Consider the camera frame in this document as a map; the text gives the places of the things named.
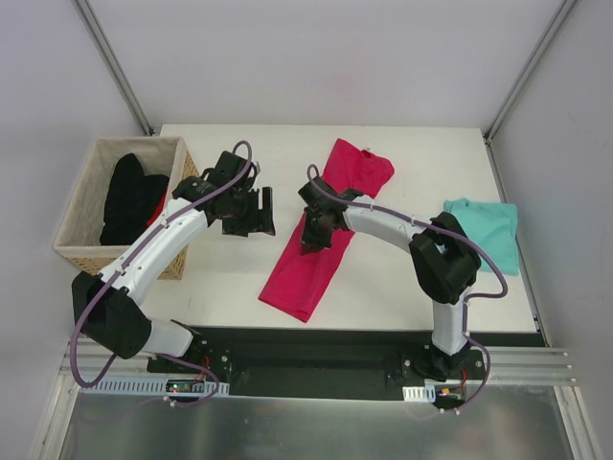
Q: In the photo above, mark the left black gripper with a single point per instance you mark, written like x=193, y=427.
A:
x=259, y=211

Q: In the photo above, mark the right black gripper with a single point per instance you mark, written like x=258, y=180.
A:
x=316, y=230

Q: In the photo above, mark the pink t shirt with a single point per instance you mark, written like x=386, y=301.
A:
x=298, y=282

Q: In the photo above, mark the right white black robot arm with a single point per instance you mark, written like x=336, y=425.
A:
x=445, y=265

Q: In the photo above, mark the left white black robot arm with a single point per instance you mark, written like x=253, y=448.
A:
x=107, y=305

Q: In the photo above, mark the red garment in basket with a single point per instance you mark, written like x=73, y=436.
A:
x=154, y=206

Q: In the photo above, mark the black garment in basket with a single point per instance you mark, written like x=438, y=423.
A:
x=124, y=219

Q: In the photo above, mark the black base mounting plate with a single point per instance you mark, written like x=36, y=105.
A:
x=314, y=364

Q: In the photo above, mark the wicker basket with liner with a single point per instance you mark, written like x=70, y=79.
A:
x=78, y=237

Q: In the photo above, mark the teal folded t shirt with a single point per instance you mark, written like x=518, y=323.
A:
x=492, y=226

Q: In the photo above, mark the right white cable duct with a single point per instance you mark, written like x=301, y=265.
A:
x=419, y=394

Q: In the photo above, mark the white cable duct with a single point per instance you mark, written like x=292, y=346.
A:
x=125, y=386
x=419, y=394

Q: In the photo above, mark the aluminium frame rail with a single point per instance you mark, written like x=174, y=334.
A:
x=509, y=365

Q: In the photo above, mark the left white cable duct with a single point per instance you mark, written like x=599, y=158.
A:
x=125, y=386

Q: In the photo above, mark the left aluminium corner post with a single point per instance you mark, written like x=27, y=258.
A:
x=94, y=28

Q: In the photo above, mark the aluminium corner post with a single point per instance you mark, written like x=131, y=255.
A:
x=546, y=40
x=94, y=28

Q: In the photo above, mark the right aluminium corner post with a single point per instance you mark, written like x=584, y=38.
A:
x=546, y=40

